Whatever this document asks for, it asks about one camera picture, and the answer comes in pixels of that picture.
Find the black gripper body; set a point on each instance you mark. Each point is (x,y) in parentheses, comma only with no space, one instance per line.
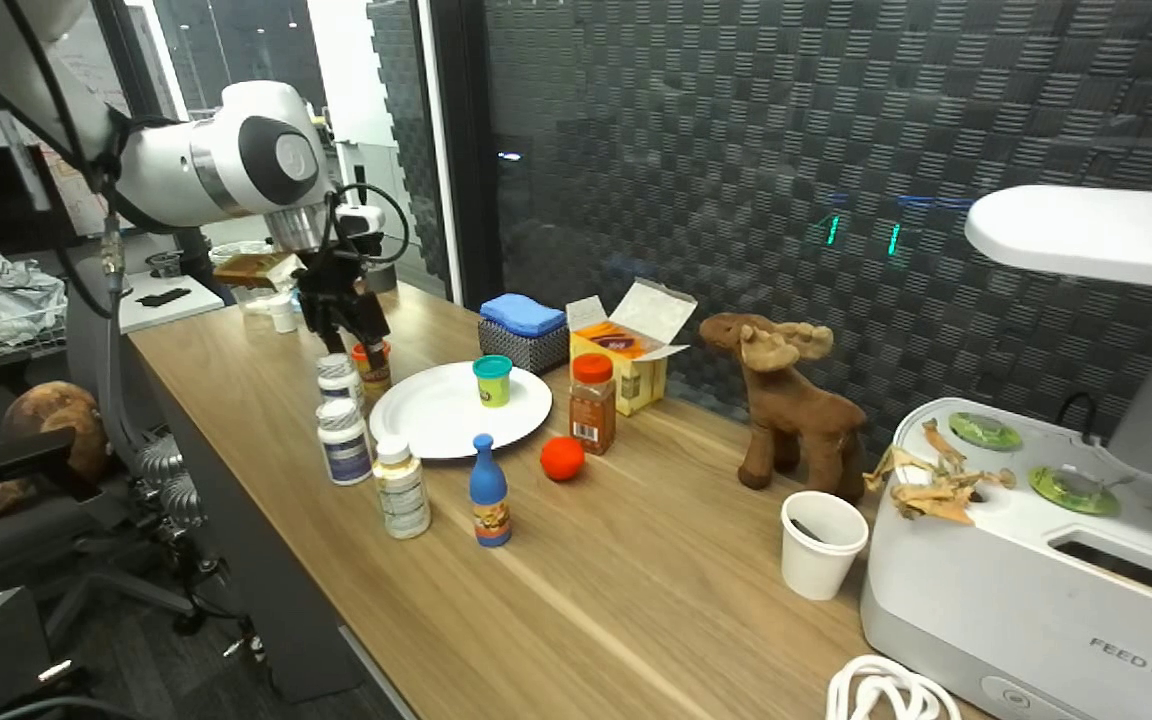
(338,277)

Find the yellow play-doh tub orange lid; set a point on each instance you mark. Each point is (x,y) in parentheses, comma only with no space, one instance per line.
(368,363)

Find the small blue-capped bottle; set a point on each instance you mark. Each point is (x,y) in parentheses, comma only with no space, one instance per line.
(340,447)

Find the yellow play-doh tub teal lid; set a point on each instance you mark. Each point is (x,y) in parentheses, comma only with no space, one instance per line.
(495,380)

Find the white bottle with green label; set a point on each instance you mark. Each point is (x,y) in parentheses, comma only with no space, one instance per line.
(402,493)

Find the brown spice bottle orange cap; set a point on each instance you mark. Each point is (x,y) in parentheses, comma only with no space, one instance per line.
(594,404)

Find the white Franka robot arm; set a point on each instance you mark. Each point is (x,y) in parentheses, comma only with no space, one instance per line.
(220,164)

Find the white paper plate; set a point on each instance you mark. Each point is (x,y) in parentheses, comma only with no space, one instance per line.
(436,404)

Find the orange strawberry plushie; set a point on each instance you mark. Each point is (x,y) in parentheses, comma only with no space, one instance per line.
(562,462)

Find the small white container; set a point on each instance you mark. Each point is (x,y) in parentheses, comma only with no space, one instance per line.
(274,313)

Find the background side desk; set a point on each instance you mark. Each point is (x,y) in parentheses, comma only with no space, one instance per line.
(188,284)

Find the blue sponge cloth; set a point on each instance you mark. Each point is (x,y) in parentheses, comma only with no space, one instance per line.
(522,313)

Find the blue-topped toy bottle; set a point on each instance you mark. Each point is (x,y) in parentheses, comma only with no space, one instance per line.
(489,493)

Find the yellow orange cardboard box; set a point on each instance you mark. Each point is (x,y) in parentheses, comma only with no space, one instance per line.
(629,363)

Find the brown plush toy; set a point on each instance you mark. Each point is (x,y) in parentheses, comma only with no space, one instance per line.
(56,422)

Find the black office chair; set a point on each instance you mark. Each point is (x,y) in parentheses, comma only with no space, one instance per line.
(80,533)

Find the brown moose plush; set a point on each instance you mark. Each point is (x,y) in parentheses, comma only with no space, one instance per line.
(789,404)

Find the white paper cup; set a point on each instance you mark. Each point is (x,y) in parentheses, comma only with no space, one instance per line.
(823,545)

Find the pile of wood chips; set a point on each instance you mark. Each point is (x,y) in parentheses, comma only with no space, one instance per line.
(936,482)

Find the green round pod cover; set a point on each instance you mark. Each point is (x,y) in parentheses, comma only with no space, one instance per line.
(1075,490)
(986,431)

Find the white hydroponic appliance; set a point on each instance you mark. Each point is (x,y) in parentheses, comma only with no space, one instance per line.
(1042,585)

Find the wrist mounted camera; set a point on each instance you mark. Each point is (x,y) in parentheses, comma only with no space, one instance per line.
(363,231)

